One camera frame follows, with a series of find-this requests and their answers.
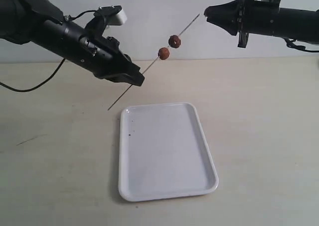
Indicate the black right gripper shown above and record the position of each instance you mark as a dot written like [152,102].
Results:
[245,17]

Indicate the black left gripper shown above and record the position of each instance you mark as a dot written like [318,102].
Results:
[102,57]

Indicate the thin metal skewer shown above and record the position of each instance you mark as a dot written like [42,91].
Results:
[179,35]

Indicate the red date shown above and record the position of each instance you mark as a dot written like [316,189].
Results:
[174,41]
[163,53]

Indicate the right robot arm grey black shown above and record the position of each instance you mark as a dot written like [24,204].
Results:
[154,17]

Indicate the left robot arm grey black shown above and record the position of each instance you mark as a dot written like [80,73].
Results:
[41,22]

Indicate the white rectangular plastic tray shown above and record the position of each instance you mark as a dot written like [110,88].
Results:
[164,154]

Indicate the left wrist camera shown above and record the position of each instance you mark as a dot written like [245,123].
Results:
[106,16]

